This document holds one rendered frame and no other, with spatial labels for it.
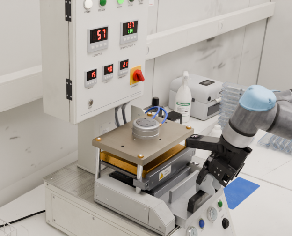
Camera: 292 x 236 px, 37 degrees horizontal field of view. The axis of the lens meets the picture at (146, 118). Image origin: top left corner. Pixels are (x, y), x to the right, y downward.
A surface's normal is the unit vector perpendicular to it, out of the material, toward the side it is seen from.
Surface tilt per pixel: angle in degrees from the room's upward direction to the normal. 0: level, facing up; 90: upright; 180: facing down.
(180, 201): 0
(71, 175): 0
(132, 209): 90
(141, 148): 0
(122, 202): 90
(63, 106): 90
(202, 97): 88
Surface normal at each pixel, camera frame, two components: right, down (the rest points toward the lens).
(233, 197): 0.06, -0.92
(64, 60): -0.59, 0.29
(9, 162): 0.83, 0.26
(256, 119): -0.11, 0.55
